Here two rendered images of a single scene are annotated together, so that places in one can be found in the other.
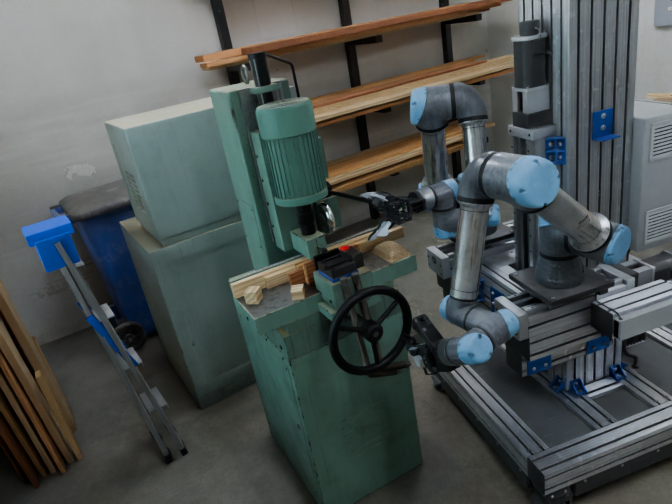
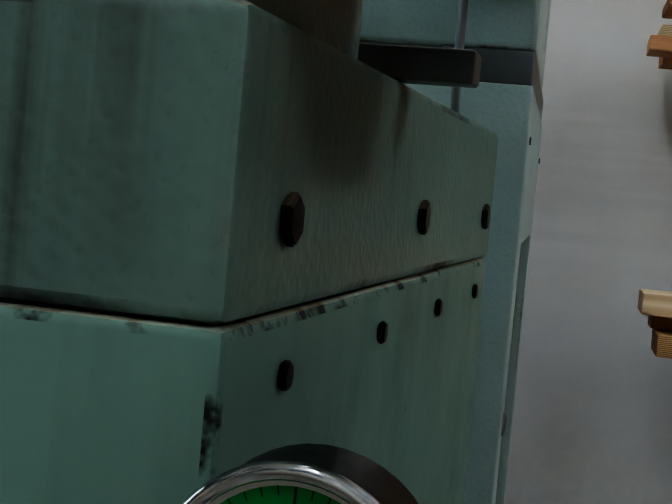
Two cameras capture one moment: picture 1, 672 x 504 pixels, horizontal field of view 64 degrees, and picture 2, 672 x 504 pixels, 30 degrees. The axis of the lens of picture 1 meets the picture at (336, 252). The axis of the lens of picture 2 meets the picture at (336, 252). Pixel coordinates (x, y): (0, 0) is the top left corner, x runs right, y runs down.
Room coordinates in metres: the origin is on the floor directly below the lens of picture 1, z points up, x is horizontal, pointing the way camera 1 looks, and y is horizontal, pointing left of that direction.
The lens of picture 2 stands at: (1.40, -0.42, 0.75)
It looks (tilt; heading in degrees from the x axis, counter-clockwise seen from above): 3 degrees down; 38
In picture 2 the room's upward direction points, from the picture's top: 5 degrees clockwise
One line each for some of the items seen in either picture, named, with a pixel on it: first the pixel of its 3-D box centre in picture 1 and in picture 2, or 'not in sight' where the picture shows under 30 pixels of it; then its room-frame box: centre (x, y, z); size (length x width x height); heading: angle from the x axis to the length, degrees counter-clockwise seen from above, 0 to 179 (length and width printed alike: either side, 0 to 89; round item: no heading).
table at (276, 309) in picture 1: (333, 287); not in sight; (1.61, 0.03, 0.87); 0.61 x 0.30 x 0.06; 114
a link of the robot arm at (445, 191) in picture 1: (441, 194); not in sight; (1.71, -0.38, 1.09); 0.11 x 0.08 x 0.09; 114
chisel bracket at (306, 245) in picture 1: (309, 243); not in sight; (1.73, 0.08, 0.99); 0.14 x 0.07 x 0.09; 24
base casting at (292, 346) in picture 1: (309, 293); (18, 149); (1.82, 0.13, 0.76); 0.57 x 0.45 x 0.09; 24
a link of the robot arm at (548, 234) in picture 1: (561, 229); not in sight; (1.49, -0.68, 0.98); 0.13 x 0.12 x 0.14; 28
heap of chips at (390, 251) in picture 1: (390, 248); not in sight; (1.73, -0.19, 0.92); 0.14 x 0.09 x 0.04; 24
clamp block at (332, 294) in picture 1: (343, 283); not in sight; (1.53, -0.01, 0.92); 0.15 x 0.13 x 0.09; 114
